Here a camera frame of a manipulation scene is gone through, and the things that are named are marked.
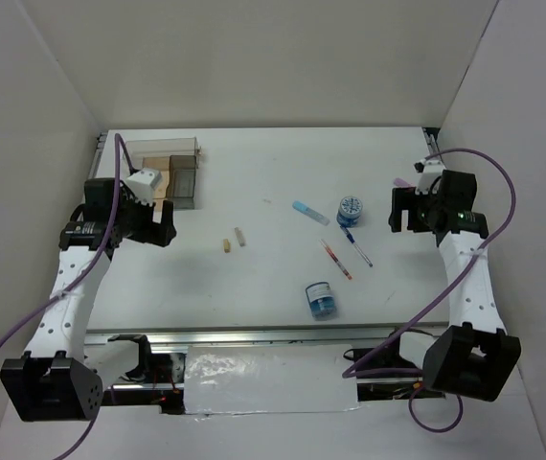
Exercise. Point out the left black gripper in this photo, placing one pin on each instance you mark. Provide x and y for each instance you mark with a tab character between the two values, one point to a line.
157	234

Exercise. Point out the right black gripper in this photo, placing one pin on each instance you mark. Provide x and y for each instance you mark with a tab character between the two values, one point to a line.
404	198

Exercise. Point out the blue patterned tape roll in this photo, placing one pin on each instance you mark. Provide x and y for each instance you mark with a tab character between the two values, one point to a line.
349	211

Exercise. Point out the blue highlighter pen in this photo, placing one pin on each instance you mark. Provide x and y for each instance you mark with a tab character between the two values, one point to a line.
310	213

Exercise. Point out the blue labelled tape roll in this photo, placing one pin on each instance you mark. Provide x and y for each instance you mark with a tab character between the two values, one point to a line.
320	300

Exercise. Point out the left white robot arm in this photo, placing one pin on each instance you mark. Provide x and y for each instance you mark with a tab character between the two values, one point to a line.
55	379

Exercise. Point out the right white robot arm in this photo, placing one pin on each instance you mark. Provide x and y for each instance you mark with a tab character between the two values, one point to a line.
474	356

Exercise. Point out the blue ballpoint pen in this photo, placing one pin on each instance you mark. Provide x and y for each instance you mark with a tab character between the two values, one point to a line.
356	247

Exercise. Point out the clear compartment organizer box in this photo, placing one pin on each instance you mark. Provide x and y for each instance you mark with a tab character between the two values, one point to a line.
177	160

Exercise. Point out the red ballpoint pen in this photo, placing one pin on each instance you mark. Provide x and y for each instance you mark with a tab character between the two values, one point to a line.
338	263

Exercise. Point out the yellow eraser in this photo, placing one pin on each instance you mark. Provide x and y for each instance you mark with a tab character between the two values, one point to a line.
226	246

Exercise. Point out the white foil cover sheet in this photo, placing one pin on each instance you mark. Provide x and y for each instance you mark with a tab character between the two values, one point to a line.
268	379

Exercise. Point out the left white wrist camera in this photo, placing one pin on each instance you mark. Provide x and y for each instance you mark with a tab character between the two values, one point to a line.
143	184

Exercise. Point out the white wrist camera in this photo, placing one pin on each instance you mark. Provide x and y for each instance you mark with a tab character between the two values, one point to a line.
143	184
430	172

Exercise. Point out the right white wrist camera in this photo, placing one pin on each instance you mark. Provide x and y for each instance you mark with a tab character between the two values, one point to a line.
430	172

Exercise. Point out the aluminium front rail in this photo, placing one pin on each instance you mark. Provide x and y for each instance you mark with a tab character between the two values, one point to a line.
167	340

